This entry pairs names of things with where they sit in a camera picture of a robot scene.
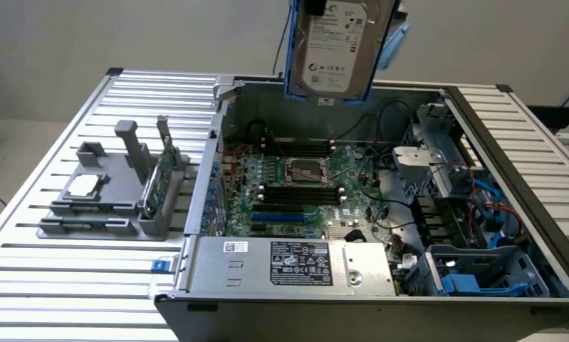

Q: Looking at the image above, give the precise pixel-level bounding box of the hard disk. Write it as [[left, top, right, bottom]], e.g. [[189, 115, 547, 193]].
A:
[[283, 0, 412, 105]]

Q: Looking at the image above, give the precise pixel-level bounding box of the grey metal disk bay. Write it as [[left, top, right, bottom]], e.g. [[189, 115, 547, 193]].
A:
[[424, 243, 560, 299]]

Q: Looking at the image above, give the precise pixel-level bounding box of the blue disk carrier in bay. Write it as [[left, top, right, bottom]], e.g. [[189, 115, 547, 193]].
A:
[[439, 273, 524, 297]]

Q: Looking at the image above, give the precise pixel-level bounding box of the black RAM slot bank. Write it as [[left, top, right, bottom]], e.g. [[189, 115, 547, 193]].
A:
[[259, 182, 348, 204], [263, 135, 339, 157]]

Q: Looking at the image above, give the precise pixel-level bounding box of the CPU socket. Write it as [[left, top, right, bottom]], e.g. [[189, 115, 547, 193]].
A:
[[283, 156, 336, 187]]

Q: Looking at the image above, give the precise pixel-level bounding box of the silver metal drive cage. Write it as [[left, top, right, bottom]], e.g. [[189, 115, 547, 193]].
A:
[[392, 102, 485, 200]]

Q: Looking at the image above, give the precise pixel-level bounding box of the green motherboard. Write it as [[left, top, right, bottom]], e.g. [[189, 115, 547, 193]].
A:
[[219, 141, 392, 247]]

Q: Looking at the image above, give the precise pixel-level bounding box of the green graphics card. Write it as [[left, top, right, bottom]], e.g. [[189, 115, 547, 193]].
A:
[[140, 115, 180, 219]]

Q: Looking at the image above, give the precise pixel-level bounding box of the black expansion slot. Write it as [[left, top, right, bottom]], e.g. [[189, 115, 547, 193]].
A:
[[252, 202, 309, 215]]

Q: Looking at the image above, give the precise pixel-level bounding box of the blue expansion slot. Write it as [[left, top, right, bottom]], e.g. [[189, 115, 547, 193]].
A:
[[252, 212, 315, 224]]

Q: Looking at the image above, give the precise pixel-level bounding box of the grey parts rack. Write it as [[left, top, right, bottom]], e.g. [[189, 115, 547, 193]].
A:
[[36, 120, 193, 244]]

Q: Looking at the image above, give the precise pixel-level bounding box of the silver CPU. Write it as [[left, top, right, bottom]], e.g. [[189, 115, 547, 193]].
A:
[[64, 174, 107, 199]]

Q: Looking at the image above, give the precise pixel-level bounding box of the green RAM stick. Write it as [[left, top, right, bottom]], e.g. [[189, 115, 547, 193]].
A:
[[51, 202, 137, 215]]

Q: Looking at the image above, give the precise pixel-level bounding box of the silver power supply unit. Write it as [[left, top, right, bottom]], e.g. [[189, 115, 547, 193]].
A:
[[183, 236, 399, 299]]

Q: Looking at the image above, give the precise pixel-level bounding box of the blue case latch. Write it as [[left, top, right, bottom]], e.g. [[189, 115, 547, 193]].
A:
[[149, 257, 172, 276]]

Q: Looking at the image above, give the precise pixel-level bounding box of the black open PC case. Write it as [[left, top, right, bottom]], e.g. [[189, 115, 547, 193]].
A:
[[153, 76, 569, 342]]

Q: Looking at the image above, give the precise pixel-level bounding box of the black hanging cable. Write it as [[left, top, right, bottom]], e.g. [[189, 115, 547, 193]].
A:
[[269, 33, 287, 78]]

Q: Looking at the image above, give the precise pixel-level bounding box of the black looped cable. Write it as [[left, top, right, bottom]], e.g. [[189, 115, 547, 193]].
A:
[[333, 100, 415, 144]]

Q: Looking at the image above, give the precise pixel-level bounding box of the blue data wire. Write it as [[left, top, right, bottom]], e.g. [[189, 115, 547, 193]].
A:
[[472, 177, 505, 247]]

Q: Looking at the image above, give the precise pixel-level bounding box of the red wire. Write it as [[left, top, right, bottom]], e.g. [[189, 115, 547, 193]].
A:
[[495, 202, 524, 237]]

